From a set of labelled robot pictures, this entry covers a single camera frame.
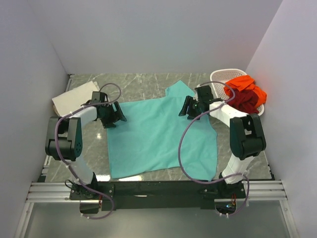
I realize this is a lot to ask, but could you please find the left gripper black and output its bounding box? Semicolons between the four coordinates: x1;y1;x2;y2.
100;102;126;129

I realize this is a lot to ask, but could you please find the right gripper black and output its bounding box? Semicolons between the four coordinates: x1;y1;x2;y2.
178;96;203;121

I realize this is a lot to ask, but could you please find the teal t shirt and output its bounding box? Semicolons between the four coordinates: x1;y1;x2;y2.
107;81;217;180

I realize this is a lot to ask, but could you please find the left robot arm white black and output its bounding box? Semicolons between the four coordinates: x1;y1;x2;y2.
45;91;127;199

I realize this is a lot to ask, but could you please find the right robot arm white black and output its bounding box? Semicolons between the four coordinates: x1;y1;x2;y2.
178;83;266;198

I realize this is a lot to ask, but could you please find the white plastic laundry basket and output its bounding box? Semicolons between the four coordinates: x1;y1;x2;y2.
210;68;265;117

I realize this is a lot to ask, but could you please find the folded cream t shirt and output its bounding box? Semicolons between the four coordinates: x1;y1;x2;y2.
52;81;99;116

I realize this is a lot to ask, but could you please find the folded tan t shirt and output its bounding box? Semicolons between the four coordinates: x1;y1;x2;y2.
53;105;60;116

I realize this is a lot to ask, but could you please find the dark red t shirt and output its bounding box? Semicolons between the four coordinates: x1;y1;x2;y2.
228;89;259;114

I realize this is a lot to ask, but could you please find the orange t shirt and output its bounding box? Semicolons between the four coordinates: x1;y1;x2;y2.
225;75;267;107

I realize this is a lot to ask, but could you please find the black base crossbar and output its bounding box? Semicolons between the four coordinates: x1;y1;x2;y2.
69;180;246;213

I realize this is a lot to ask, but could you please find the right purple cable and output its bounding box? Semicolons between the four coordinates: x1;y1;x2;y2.
177;81;250;218

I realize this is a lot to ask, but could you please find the purple cable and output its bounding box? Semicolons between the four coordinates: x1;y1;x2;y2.
177;81;250;218
54;82;122;220

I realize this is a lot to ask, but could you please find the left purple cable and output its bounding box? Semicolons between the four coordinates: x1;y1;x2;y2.
54;82;122;220

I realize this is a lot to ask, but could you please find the aluminium frame rail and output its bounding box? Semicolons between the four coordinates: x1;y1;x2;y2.
14;180;299;238

